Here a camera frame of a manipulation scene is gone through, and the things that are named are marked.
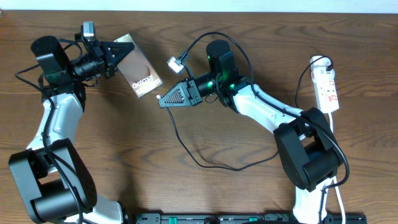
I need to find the black charger cable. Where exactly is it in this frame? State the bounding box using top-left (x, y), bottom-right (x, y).
top-left (157, 57), bottom-right (335, 172)

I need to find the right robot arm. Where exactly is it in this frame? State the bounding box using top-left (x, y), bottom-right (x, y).
top-left (157, 40), bottom-right (348, 223)

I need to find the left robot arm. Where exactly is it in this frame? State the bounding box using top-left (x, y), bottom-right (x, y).
top-left (9, 34), bottom-right (136, 223)

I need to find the black usb charger plug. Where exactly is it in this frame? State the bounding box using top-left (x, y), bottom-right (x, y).
top-left (326, 63), bottom-right (333, 72)

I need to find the white power strip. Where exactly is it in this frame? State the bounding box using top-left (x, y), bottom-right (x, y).
top-left (310, 55), bottom-right (340, 114)

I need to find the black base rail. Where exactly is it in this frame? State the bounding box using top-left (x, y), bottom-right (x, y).
top-left (135, 212), bottom-right (368, 224)

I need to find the white power strip cord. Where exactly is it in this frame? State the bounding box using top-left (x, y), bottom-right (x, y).
top-left (327, 112), bottom-right (346, 224)

